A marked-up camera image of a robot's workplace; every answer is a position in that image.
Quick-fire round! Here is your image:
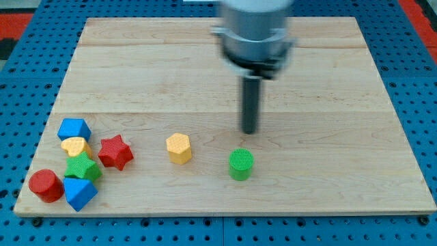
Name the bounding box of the yellow hexagon block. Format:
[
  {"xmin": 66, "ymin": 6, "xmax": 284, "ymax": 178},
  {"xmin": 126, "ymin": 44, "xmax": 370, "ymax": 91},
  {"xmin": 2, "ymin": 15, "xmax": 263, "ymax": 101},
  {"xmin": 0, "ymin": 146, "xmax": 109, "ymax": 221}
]
[{"xmin": 166, "ymin": 133, "xmax": 192, "ymax": 165}]

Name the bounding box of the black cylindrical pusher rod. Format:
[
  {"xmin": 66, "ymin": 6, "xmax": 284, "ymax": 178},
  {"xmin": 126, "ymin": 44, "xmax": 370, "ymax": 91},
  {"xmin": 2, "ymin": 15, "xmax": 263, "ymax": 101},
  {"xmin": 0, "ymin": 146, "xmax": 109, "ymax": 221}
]
[{"xmin": 241, "ymin": 77, "xmax": 262, "ymax": 134}]

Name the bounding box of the green cylinder block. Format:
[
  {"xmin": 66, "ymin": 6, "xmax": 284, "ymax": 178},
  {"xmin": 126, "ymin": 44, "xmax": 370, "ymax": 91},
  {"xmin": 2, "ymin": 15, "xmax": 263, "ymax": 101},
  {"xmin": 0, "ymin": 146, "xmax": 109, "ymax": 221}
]
[{"xmin": 229, "ymin": 148, "xmax": 254, "ymax": 181}]

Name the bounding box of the blue triangle block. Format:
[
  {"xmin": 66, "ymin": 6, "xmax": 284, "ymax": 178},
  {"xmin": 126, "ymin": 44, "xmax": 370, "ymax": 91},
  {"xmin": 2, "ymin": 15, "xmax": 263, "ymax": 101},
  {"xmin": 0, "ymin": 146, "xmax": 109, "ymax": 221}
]
[{"xmin": 64, "ymin": 178, "xmax": 98, "ymax": 212}]

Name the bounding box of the red cylinder block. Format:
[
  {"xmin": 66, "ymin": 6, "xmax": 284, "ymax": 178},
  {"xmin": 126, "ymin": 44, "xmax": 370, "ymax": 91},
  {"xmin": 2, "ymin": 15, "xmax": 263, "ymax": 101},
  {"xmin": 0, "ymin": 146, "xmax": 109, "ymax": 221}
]
[{"xmin": 28, "ymin": 169, "xmax": 64, "ymax": 203}]

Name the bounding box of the yellow heart block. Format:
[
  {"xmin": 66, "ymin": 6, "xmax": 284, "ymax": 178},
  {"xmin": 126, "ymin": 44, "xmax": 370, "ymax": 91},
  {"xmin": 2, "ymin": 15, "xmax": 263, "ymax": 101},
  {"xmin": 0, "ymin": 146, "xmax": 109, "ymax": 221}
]
[{"xmin": 61, "ymin": 137, "xmax": 93, "ymax": 159}]

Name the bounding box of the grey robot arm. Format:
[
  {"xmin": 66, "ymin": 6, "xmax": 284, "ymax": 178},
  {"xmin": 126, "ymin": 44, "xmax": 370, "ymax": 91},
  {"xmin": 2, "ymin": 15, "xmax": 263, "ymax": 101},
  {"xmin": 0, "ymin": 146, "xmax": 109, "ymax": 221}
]
[{"xmin": 212, "ymin": 0, "xmax": 294, "ymax": 79}]

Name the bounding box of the red star block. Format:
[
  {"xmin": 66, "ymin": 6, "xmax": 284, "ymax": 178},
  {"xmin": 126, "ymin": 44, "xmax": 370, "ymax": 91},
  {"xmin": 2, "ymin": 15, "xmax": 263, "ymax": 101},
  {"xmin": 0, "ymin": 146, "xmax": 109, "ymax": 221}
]
[{"xmin": 98, "ymin": 135, "xmax": 134, "ymax": 171}]

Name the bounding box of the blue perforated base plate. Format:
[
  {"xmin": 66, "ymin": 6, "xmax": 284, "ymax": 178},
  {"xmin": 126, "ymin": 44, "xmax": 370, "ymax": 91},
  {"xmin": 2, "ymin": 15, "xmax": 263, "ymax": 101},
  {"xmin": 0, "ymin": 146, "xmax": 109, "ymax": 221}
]
[{"xmin": 1, "ymin": 1, "xmax": 436, "ymax": 245}]

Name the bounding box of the green star block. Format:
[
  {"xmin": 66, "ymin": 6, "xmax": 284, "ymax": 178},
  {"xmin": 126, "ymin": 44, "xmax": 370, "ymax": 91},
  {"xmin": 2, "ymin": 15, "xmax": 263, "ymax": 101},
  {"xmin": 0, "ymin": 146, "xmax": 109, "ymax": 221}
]
[{"xmin": 64, "ymin": 152, "xmax": 102, "ymax": 182}]

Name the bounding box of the blue pentagon block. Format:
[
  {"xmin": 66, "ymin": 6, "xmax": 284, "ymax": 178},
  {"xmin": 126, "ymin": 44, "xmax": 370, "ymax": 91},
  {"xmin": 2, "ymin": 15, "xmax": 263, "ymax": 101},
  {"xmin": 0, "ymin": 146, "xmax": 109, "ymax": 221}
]
[{"xmin": 57, "ymin": 118, "xmax": 91, "ymax": 141}]

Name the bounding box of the wooden board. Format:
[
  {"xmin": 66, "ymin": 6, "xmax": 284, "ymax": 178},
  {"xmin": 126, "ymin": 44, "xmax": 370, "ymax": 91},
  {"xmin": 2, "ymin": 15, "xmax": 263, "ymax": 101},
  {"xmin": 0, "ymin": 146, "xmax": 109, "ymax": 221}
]
[{"xmin": 29, "ymin": 17, "xmax": 436, "ymax": 217}]

